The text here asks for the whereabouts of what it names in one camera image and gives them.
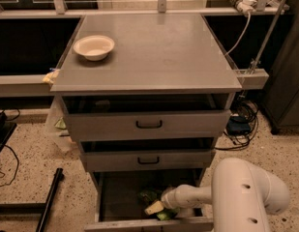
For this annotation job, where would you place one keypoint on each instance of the top grey drawer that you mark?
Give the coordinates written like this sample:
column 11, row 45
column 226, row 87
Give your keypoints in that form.
column 103, row 125

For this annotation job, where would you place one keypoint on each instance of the white power strip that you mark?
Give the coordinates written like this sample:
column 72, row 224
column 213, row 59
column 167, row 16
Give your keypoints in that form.
column 243, row 6

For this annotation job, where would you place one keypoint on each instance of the green rice chip bag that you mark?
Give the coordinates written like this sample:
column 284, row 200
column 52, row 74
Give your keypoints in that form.
column 148, row 196

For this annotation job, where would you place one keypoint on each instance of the black metal stand leg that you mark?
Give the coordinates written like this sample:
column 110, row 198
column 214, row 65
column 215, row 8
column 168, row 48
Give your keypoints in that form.
column 40, row 209

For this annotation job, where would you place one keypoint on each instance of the dark grey cabinet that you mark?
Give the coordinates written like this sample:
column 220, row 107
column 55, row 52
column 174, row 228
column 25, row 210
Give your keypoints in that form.
column 281, row 101

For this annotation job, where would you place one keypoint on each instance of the clear plastic bag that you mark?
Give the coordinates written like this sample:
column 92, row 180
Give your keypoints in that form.
column 56, row 129

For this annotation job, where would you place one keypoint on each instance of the white paper bowl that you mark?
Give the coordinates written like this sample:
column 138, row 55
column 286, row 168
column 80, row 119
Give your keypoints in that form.
column 94, row 48

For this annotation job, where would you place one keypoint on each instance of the bottom open grey drawer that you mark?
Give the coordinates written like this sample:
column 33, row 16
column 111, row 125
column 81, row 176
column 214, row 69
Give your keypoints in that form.
column 119, row 209

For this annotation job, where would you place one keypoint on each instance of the grey drawer cabinet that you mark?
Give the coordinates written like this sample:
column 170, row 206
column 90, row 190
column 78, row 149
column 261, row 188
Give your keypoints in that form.
column 160, row 62

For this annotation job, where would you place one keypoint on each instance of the middle grey drawer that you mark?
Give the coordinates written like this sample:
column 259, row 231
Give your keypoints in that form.
column 147, row 154

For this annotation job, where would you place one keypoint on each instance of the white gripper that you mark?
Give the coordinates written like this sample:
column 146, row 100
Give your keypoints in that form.
column 170, row 199

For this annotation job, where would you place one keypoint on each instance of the black box corner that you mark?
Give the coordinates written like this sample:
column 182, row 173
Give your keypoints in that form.
column 6, row 130

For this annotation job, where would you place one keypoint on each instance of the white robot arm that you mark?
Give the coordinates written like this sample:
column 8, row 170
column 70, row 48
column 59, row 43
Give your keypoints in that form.
column 242, row 196

